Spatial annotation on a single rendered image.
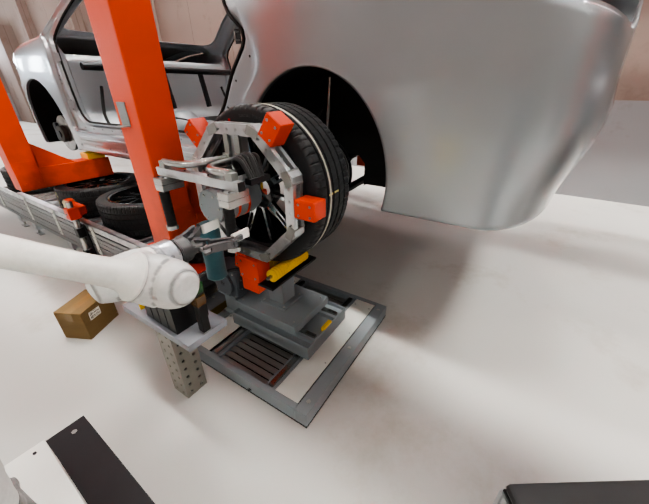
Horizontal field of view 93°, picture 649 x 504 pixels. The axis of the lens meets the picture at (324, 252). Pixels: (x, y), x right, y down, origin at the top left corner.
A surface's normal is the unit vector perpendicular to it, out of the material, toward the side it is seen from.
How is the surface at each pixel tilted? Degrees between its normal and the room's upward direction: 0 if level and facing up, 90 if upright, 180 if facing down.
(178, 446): 0
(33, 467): 1
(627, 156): 90
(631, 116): 90
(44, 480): 1
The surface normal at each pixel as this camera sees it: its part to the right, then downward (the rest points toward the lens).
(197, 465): 0.00, -0.88
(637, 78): -0.57, 0.39
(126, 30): 0.84, 0.25
